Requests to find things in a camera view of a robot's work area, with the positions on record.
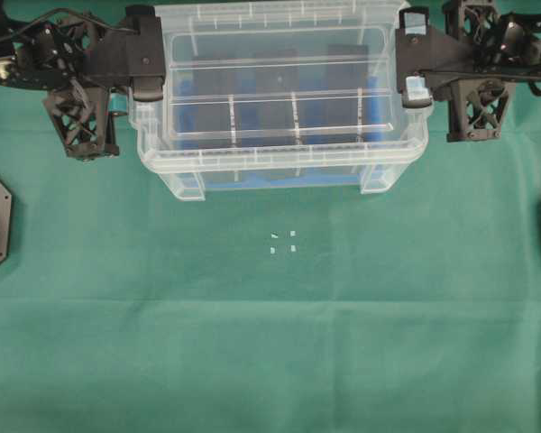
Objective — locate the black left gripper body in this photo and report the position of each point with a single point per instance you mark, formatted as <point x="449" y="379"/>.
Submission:
<point x="105" y="61"/>

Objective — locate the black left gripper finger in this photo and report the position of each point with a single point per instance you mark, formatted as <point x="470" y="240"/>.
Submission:
<point x="147" y="88"/>
<point x="144" y="22"/>

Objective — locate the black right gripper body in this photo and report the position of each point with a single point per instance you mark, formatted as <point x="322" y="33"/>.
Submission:
<point x="437" y="57"/>

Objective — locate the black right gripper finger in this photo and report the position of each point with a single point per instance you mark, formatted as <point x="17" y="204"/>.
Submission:
<point x="413" y="22"/>
<point x="416" y="94"/>

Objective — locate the clear plastic box lid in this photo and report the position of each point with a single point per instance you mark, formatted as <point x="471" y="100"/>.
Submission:
<point x="278" y="35"/>

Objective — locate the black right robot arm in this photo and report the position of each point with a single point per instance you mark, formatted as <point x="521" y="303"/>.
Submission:
<point x="477" y="42"/>

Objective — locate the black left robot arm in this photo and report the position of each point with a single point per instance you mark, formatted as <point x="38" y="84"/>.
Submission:
<point x="63" y="48"/>

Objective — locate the clear plastic storage box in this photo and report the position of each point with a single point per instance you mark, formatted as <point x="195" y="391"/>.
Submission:
<point x="383" y="162"/>

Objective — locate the blue foam liner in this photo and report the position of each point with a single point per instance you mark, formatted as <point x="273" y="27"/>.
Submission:
<point x="254" y="129"/>

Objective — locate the green table cloth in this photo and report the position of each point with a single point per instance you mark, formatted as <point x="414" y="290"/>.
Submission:
<point x="123" y="309"/>

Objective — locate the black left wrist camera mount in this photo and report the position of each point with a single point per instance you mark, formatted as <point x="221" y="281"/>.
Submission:
<point x="83" y="121"/>

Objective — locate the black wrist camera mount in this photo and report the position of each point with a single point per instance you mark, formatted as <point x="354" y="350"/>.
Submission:
<point x="477" y="109"/>
<point x="83" y="121"/>

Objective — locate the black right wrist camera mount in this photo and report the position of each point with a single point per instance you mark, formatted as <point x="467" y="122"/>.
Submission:
<point x="477" y="109"/>

